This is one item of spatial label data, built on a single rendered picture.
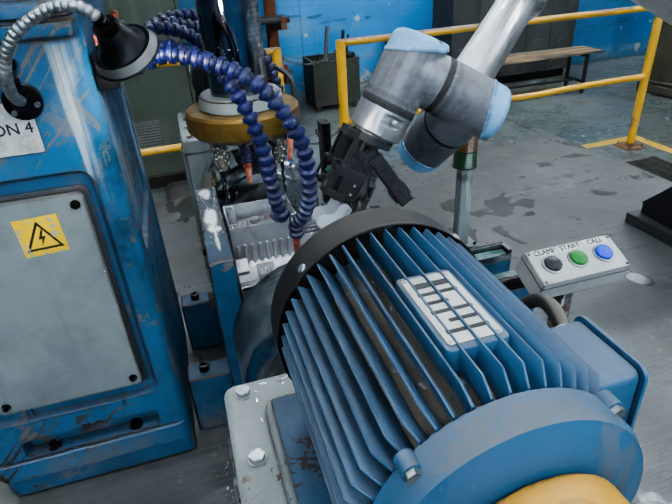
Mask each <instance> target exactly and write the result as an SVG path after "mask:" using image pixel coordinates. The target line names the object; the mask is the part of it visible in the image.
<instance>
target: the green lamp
mask: <svg viewBox="0 0 672 504"><path fill-rule="evenodd" d="M477 153H478V150H477V151H475V152H471V153H461V152H457V151H456V152H455V153H453V154H454V155H453V166H455V167H457V168H461V169H470V168H474V167H475V166H476V164H477Z"/></svg>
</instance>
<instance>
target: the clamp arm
mask: <svg viewBox="0 0 672 504"><path fill-rule="evenodd" d="M317 125H318V128H316V129H315V133H316V135H317V136H318V138H319V152H320V162H321V159H322V157H323V155H324V153H325V152H328V153H329V152H330V149H331V147H332V141H331V125H330V122H329V121H328V120H327V119H326V118H325V119H318V120H317ZM327 164H328V165H331V163H329V162H327V161H323V163H322V166H321V172H323V173H326V174H327V171H326V170H325V169H326V167H327ZM330 198H331V196H328V195H325V194H323V200H321V206H325V205H327V204H328V202H329V200H330Z"/></svg>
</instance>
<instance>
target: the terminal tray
mask: <svg viewBox="0 0 672 504"><path fill-rule="evenodd" d="M283 199H284V203H285V204H286V208H287V209H288V210H289V211H290V216H289V218H288V220H287V221H286V222H285V223H278V222H275V221H273V220H272V219H271V218H269V214H271V211H272V210H271V205H270V204H269V202H268V199H263V200H257V201H252V202H246V203H240V204H235V205H229V206H223V207H222V209H223V212H224V213H223V215H224V220H225V226H226V230H227V234H228V233H229V234H228V236H229V237H228V238H229V241H230V244H231V248H232V252H233V256H234V260H238V259H243V258H247V259H248V263H249V264H250V261H253V262H254V263H256V262H257V260H259V259H260V260H261V261H264V258H267V259H268V260H271V257H274V258H276V259H277V258H278V256H279V255H281V256H282V257H285V254H288V255H289V256H291V255H292V253H294V252H295V250H294V244H293V239H292V238H291V237H290V235H289V231H290V230H289V228H288V225H289V219H290V217H291V216H292V215H293V214H296V212H295V210H294V208H293V207H292V205H291V203H290V201H289V200H288V198H287V196H283ZM260 216H261V217H260ZM244 218H245V219H244ZM242 220H243V221H242ZM238 222H239V223H238ZM242 222H243V224H244V225H242ZM240 223H241V224H240ZM240 225H241V226H240Z"/></svg>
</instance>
